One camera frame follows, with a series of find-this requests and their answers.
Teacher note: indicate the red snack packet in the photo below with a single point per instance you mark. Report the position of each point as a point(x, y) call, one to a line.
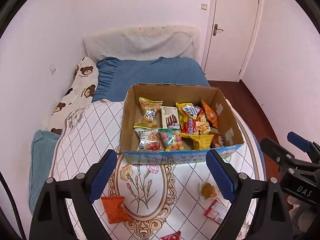
point(172, 236)

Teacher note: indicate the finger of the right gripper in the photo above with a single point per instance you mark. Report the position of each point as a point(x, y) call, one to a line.
point(312, 149)

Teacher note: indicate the red white snack bar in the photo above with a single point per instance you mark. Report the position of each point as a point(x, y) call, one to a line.
point(216, 212)

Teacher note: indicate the oat cookie pack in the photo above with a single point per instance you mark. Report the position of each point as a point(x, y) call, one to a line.
point(148, 140)

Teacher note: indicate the light blue cushion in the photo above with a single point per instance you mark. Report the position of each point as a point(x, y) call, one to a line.
point(42, 151)

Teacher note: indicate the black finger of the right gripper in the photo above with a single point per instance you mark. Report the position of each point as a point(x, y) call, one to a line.
point(280, 155)

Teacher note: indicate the yellow Korean cheese noodle pack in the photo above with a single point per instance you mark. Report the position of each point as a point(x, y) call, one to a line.
point(192, 120)

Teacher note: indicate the brown snack pack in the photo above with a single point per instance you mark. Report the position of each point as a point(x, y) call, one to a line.
point(217, 141)

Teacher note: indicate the white door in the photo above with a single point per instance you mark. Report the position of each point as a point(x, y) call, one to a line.
point(226, 55)

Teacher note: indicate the orange snack pack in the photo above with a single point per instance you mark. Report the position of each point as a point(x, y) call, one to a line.
point(113, 206)
point(211, 115)

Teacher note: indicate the yellow chicken snack pack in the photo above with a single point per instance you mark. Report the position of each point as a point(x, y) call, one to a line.
point(149, 110)

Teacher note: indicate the wall socket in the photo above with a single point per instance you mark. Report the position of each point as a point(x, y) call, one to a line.
point(52, 68)

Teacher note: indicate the colourful candy ball bag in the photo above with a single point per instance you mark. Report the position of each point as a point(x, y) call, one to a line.
point(172, 139)

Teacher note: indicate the metal door handle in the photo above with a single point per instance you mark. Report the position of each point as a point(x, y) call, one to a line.
point(216, 29)

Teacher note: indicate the orange snack pack in box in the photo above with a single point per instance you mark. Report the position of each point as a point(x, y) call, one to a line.
point(211, 115)

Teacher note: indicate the cardboard snack box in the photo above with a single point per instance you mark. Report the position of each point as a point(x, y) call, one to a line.
point(171, 94)

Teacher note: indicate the yellow snack pack front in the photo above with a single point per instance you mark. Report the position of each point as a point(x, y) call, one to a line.
point(202, 142)

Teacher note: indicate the wall switch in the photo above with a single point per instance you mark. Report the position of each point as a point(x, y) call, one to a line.
point(204, 6)

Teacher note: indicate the bear print pillow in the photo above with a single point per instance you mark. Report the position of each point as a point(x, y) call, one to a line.
point(78, 96)

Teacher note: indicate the small brown pastry pack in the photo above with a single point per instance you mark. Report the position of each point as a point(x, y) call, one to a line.
point(207, 191)

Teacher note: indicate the white padded headboard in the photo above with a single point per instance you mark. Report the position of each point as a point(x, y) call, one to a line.
point(144, 43)

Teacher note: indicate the Franzzi chocolate cookie pack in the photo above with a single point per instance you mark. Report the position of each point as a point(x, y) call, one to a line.
point(169, 116)

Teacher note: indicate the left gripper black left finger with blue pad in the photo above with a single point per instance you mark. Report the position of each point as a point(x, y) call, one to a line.
point(51, 219)

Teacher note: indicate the blue pillow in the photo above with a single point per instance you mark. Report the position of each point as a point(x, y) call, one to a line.
point(117, 76)

